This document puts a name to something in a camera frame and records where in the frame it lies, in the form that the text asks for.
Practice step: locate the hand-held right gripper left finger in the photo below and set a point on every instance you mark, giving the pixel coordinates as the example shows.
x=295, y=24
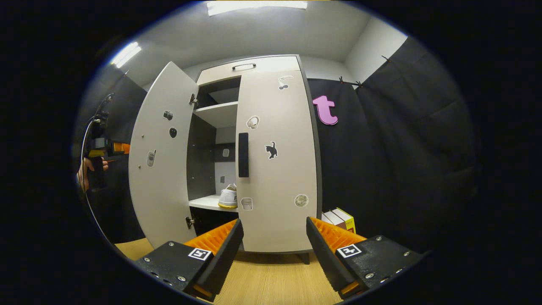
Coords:
x=222, y=258

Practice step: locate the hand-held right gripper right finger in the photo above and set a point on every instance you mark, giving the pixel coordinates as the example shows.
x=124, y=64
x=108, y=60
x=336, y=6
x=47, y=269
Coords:
x=324, y=258

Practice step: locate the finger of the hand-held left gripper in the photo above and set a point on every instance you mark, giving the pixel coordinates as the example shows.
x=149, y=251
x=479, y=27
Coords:
x=122, y=148

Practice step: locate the white shoe cabinet door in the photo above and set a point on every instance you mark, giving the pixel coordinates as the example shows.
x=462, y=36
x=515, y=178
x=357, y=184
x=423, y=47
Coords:
x=279, y=220
x=161, y=199

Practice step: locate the white shoe yellow sole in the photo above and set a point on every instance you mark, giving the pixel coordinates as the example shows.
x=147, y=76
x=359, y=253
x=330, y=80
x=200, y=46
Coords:
x=228, y=198

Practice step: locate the white grey shoe cabinet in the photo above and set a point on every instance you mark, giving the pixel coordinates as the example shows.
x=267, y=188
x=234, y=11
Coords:
x=203, y=169

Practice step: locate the white cabinet shelf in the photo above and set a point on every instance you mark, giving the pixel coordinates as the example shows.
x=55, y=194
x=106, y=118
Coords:
x=216, y=113
x=207, y=202

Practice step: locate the white cabinet drawer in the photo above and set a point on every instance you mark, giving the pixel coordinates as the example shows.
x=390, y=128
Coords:
x=220, y=74

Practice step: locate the white box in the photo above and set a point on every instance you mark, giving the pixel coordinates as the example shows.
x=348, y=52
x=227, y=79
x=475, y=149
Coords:
x=332, y=219

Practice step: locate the yellow box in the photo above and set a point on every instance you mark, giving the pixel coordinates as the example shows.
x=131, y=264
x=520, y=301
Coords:
x=347, y=220

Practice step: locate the narrow ceiling light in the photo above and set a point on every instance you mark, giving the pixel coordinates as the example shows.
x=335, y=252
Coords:
x=126, y=54

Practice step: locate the large ceiling light panel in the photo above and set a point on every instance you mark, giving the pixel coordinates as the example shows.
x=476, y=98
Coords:
x=254, y=7

